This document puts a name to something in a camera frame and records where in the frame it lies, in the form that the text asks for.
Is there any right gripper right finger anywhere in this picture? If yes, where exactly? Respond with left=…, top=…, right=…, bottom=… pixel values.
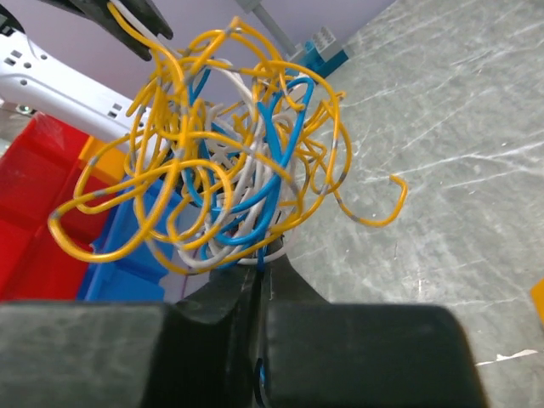
left=261, top=240, right=489, bottom=407

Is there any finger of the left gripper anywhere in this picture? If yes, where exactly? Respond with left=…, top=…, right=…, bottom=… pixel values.
left=42, top=0, right=174, bottom=60

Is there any white cable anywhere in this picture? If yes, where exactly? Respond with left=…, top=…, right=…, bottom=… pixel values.
left=108, top=2, right=314, bottom=274

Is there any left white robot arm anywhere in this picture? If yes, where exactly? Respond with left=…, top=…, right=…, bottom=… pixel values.
left=1, top=0, right=173, bottom=142

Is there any blue toy brick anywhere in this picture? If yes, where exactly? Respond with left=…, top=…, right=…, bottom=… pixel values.
left=298, top=26, right=349, bottom=78

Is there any red plastic bin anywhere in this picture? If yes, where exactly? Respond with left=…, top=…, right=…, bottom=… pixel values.
left=1, top=114, right=88, bottom=301

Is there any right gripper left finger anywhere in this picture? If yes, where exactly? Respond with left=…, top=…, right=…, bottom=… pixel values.
left=1, top=266, right=260, bottom=407

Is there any yellow plastic bin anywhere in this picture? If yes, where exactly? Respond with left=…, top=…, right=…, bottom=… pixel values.
left=78, top=136, right=125, bottom=185

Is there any blue plastic bin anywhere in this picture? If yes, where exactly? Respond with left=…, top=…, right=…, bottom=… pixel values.
left=76, top=178, right=192, bottom=303

